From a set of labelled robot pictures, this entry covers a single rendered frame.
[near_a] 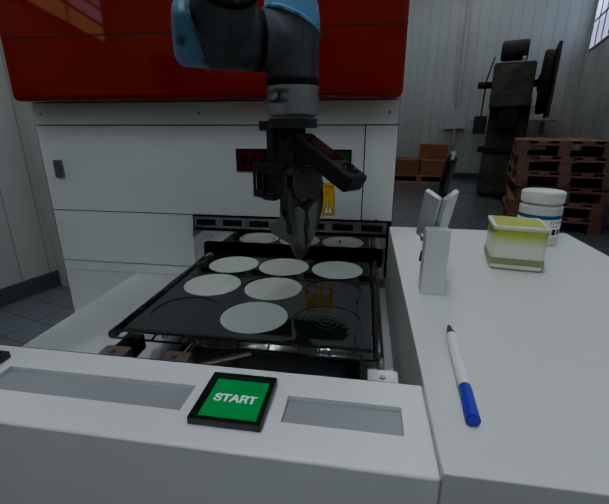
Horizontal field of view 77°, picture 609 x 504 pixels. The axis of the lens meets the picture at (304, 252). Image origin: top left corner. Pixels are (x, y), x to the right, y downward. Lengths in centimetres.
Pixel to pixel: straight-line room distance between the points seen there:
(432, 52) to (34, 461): 1002
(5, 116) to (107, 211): 229
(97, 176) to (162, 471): 80
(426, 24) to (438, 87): 136
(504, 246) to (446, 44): 957
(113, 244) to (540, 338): 91
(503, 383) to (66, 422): 35
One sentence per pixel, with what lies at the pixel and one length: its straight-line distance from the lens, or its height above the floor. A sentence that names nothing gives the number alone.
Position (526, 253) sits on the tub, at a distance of 64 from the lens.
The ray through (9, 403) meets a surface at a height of 96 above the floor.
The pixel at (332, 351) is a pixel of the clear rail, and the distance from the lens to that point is 50.
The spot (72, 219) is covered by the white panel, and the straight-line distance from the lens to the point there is 110.
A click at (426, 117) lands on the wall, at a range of 1001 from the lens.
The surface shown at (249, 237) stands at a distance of 88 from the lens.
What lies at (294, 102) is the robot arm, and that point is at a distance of 55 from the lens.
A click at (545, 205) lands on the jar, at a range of 79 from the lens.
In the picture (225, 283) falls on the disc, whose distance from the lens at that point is 71.
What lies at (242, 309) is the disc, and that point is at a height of 90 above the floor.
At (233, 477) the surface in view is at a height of 94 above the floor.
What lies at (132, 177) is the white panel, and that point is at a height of 106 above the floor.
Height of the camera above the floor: 117
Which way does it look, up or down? 18 degrees down
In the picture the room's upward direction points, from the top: straight up
